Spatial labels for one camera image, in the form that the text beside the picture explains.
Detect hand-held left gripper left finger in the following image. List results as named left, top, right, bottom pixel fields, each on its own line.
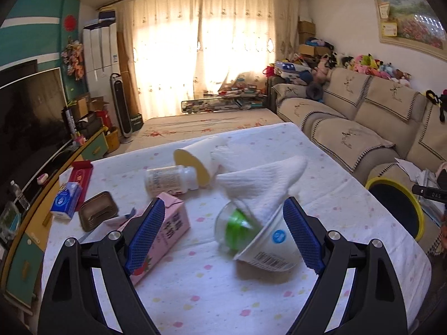
left=37, top=198, right=166, bottom=335

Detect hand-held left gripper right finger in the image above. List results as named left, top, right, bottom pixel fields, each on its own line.
left=282, top=196, right=409, bottom=335

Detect pink milk carton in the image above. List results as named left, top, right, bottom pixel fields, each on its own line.
left=115, top=192, right=191, bottom=287

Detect white yogurt cup clear lid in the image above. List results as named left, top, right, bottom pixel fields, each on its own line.
left=214, top=200, right=308, bottom=273

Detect yellow rimmed trash bin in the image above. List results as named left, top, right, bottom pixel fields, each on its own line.
left=365, top=177, right=425, bottom=241

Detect brown tin box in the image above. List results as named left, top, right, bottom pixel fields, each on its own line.
left=79, top=191, right=119, bottom=233

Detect white plastic bottle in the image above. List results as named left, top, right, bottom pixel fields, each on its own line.
left=145, top=166, right=200, bottom=198

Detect white paper towel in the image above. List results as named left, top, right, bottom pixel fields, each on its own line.
left=216, top=155, right=308, bottom=226

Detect white paper cup yellow base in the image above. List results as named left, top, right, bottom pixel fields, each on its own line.
left=173, top=136, right=231, bottom=187

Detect papers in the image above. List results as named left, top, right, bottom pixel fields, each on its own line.
left=394, top=157, right=441, bottom=184

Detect red packet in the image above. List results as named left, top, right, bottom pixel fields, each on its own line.
left=68, top=160, right=93, bottom=196

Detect blue tissue pack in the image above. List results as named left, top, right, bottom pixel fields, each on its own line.
left=51, top=182, right=83, bottom=221

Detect white dotted tablecloth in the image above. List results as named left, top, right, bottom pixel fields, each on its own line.
left=42, top=122, right=434, bottom=335

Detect yellow bucket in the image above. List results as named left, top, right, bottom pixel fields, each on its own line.
left=105, top=127, right=121, bottom=152

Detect beige sofa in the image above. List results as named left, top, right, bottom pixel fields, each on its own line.
left=270, top=66, right=447, bottom=224

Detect yellow green television cabinet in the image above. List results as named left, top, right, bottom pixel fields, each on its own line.
left=0, top=126, right=109, bottom=308

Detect red container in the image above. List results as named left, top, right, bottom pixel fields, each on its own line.
left=96, top=110, right=114, bottom=130

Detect black tower fan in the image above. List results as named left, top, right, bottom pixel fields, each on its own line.
left=110, top=73, right=135, bottom=143

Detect clear water bottle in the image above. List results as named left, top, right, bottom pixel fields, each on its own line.
left=10, top=181, right=30, bottom=212

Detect tall black box white print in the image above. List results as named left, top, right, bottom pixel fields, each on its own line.
left=62, top=106, right=78, bottom=140

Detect clear plastic bag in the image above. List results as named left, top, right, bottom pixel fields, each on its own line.
left=0, top=200, right=22, bottom=241

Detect open cardboard box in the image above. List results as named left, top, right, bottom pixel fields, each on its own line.
left=72, top=92, right=110, bottom=119

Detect row of plush toys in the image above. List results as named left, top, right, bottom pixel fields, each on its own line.
left=328, top=52, right=413, bottom=86

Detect glass coffee table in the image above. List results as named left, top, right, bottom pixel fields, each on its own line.
left=181, top=89, right=269, bottom=114

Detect black television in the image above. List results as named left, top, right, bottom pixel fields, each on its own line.
left=0, top=67, right=72, bottom=189

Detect framed landscape painting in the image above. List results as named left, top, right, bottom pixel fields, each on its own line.
left=372, top=0, right=447, bottom=56

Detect white standing air conditioner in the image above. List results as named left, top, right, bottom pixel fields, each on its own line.
left=83, top=21, right=121, bottom=98

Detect cream curtains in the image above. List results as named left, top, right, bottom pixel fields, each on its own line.
left=115, top=0, right=301, bottom=119

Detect artificial flower bunch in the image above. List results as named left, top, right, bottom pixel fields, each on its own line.
left=61, top=37, right=86, bottom=81

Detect stack of cardboard boxes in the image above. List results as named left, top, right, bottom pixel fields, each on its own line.
left=298, top=20, right=317, bottom=56

